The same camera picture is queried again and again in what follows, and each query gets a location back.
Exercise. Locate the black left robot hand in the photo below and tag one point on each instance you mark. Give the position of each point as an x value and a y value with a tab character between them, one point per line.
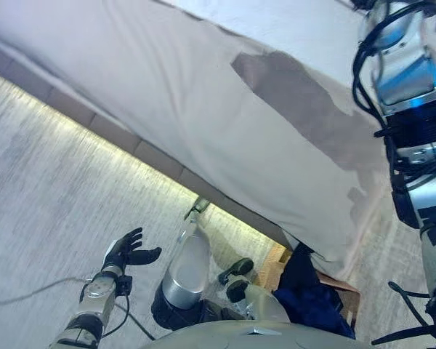
125	254

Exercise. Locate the blue garment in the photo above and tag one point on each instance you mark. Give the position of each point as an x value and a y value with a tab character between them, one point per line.
312	309

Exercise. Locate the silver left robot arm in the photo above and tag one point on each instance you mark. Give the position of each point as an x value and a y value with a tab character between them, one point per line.
98	294

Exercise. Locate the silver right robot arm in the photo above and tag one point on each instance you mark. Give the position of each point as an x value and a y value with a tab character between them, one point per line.
403	72

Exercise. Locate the wooden laundry basket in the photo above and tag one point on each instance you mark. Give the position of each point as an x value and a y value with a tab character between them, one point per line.
270	261

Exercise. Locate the silver left robot leg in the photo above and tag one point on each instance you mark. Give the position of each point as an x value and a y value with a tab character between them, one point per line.
187	276

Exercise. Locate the silver robot leg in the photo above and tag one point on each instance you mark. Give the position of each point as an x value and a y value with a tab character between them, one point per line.
187	276
254	298

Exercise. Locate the large grey striped rug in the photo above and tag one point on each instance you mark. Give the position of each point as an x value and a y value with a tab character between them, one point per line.
58	200

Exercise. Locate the silver right robot leg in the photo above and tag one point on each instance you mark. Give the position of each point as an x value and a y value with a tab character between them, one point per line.
254	298

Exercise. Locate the grey robot torso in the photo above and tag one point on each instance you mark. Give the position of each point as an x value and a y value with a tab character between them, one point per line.
247	338

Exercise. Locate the white duvet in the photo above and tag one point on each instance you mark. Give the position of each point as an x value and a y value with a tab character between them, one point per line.
294	25

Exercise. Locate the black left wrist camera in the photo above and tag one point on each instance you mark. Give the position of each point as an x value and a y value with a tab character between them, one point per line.
125	285

